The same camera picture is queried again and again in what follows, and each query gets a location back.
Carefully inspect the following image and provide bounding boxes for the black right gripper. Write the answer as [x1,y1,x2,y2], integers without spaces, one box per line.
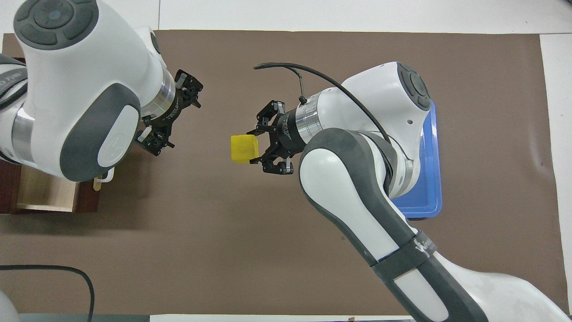
[247,101,307,175]

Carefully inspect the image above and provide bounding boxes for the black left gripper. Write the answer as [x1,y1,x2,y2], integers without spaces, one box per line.
[134,69,204,157]

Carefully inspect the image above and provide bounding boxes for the yellow cube block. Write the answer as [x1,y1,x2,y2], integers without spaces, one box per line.
[231,134,260,165]

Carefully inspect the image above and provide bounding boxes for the dark wooden drawer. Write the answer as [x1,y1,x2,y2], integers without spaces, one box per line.
[17,165,114,213]

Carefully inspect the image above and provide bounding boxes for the dark wooden drawer cabinet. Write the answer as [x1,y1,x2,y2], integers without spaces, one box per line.
[0,163,23,214]

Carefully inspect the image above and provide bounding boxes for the brown table mat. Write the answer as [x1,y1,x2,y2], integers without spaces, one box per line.
[0,30,570,316]

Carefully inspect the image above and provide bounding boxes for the blue plastic tray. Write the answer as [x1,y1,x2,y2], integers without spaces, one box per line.
[393,101,443,220]

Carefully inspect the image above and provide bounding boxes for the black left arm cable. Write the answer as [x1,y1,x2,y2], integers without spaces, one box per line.
[0,265,95,322]

